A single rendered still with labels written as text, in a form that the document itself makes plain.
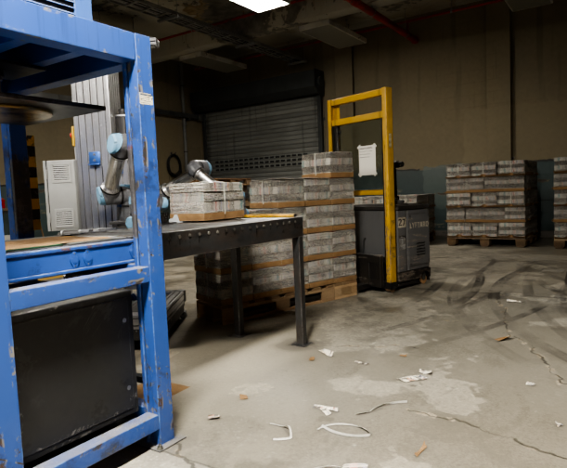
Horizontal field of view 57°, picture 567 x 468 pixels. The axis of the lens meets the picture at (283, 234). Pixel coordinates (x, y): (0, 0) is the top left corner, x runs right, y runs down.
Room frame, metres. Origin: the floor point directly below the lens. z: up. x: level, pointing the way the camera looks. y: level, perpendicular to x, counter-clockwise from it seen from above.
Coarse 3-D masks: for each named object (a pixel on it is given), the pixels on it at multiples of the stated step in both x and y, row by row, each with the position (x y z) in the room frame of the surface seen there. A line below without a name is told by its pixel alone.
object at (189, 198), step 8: (176, 184) 3.16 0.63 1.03; (184, 184) 3.12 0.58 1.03; (192, 184) 3.08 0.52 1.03; (200, 184) 3.04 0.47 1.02; (208, 184) 3.08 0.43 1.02; (216, 184) 3.14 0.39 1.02; (176, 192) 3.16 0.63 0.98; (184, 192) 3.13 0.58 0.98; (192, 192) 3.09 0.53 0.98; (200, 192) 3.06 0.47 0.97; (208, 192) 3.08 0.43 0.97; (216, 192) 3.14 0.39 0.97; (176, 200) 3.17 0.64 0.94; (184, 200) 3.13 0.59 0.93; (192, 200) 3.10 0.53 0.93; (200, 200) 3.06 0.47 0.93; (208, 200) 3.08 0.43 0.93; (216, 200) 3.16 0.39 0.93; (176, 208) 3.17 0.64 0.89; (184, 208) 3.14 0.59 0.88; (192, 208) 3.10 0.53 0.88; (200, 208) 3.06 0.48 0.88; (208, 208) 3.08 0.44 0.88; (216, 208) 3.14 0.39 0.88
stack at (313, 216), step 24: (312, 216) 4.36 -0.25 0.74; (288, 240) 4.17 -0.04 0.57; (312, 240) 4.35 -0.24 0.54; (216, 264) 3.80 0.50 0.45; (312, 264) 4.34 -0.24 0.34; (216, 288) 3.81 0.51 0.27; (264, 288) 4.01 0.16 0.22; (312, 288) 4.34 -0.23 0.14; (216, 312) 3.89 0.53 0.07; (264, 312) 4.03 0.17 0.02
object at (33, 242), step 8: (16, 240) 2.14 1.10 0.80; (24, 240) 2.12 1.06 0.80; (32, 240) 2.10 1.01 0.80; (40, 240) 2.08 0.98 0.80; (48, 240) 2.06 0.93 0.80; (56, 240) 2.05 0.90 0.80; (64, 240) 2.03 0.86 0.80; (72, 240) 2.01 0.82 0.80; (80, 240) 1.99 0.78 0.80; (8, 248) 1.79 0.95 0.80; (16, 248) 1.78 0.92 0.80
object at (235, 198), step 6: (228, 186) 3.26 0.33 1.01; (234, 186) 3.27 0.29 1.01; (240, 186) 3.33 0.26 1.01; (228, 192) 3.23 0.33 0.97; (234, 192) 3.27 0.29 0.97; (240, 192) 3.33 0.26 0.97; (228, 198) 3.23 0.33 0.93; (234, 198) 3.27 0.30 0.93; (240, 198) 3.32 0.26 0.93; (228, 204) 3.23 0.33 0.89; (234, 204) 3.28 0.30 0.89; (240, 204) 3.33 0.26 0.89; (228, 210) 3.23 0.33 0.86; (234, 210) 3.27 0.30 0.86; (240, 210) 3.32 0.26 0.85
